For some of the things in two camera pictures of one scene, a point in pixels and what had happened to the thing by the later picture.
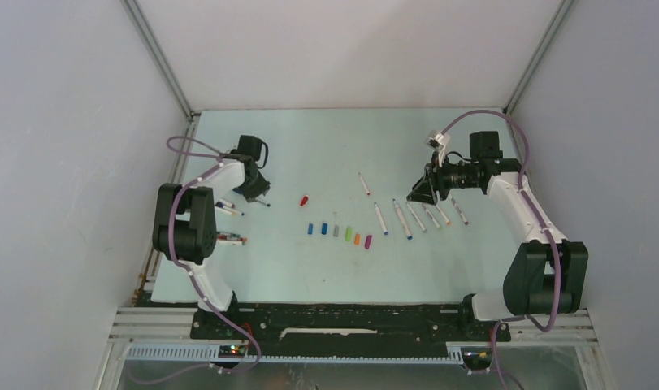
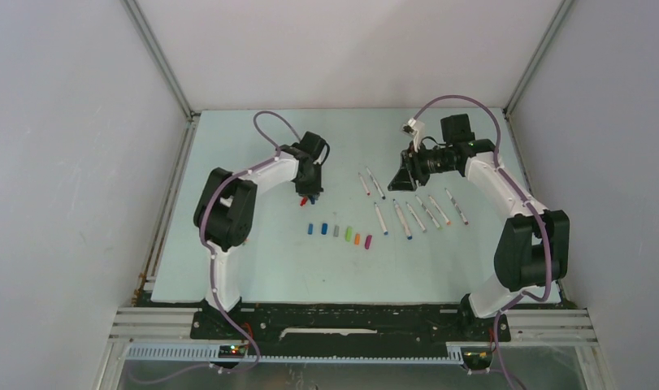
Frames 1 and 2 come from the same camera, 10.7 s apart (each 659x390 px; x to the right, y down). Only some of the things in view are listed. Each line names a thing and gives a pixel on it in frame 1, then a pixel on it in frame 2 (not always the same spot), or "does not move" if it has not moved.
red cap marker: (364, 184) does not move
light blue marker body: (384, 229) does not move
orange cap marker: (448, 223) does not move
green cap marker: (433, 220) does not move
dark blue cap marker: (262, 201) -> (375, 181)
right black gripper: (423, 189) -> (404, 179)
